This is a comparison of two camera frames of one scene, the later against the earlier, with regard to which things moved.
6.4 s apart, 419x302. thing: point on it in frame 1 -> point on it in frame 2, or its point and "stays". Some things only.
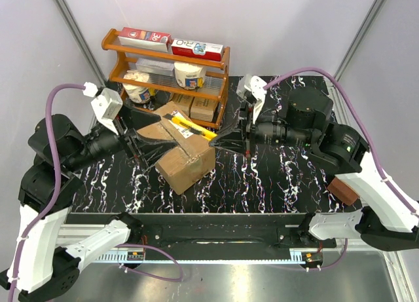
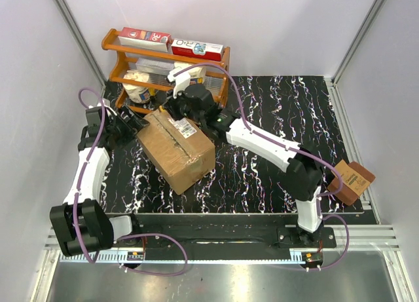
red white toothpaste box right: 198,49 stays
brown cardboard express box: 191,160 stays
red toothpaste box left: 145,39 stays
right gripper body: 246,118 -> 179,107
